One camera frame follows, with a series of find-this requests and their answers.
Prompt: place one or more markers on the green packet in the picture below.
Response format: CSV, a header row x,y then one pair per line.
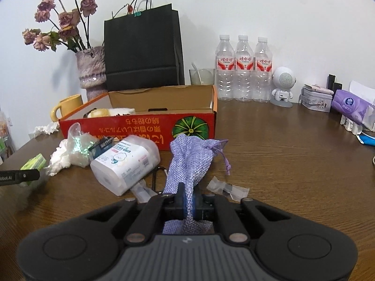
x,y
34,162

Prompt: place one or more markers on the green binder clip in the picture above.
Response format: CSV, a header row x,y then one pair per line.
x,y
136,13

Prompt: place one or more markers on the dried rose bouquet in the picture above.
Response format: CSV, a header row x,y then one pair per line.
x,y
63,20

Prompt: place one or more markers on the yellow mug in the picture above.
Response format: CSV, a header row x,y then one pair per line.
x,y
70,105

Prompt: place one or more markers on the printed tin box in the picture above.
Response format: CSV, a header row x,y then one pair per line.
x,y
316,101

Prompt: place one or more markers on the clear spoon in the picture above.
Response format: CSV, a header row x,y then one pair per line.
x,y
197,71

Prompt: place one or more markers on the white tissue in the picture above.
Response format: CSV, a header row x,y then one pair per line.
x,y
58,161

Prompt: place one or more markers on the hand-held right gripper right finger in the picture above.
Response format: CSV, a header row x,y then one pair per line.
x,y
202,206

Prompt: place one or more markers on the small crumpled tissue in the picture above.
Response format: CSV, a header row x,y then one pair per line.
x,y
46,128

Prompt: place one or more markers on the white blister pack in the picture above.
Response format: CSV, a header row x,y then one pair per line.
x,y
350,124

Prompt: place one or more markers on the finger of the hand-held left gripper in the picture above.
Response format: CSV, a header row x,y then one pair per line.
x,y
27,176

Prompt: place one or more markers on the orange cardboard box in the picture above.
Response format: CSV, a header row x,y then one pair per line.
x,y
146,123

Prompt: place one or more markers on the dark blue snack packet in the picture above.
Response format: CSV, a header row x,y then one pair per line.
x,y
101,148

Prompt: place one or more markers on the metal carabiner clip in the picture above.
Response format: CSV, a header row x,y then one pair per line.
x,y
158,178

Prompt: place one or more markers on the black paper bag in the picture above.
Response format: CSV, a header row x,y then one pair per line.
x,y
140,49

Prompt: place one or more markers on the clear water bottle red label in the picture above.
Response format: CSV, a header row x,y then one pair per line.
x,y
225,70
263,71
243,70

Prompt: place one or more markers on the clear plastic wrapper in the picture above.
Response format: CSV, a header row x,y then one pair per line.
x,y
227,188
143,191

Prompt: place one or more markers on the purple ceramic vase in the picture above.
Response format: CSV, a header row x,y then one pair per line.
x,y
91,70

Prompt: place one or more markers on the snack bags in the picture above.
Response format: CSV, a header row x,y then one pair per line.
x,y
6,134

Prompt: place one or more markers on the clear cotton buds box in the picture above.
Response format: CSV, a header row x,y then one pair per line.
x,y
126,166

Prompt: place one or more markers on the purple tissue pack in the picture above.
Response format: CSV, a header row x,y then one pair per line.
x,y
353,106

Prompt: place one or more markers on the white robot figure speaker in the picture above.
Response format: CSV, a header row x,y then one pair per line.
x,y
283,82

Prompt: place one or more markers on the blue and white packet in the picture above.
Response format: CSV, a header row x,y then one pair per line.
x,y
367,139

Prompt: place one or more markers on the clear plastic bag green contents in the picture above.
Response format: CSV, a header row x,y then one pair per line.
x,y
79,146

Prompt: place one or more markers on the glass cup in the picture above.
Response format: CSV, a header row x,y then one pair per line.
x,y
202,77

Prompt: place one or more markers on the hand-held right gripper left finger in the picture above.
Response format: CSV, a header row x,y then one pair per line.
x,y
179,202

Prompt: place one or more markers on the black rectangular object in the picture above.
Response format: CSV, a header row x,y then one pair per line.
x,y
335,82

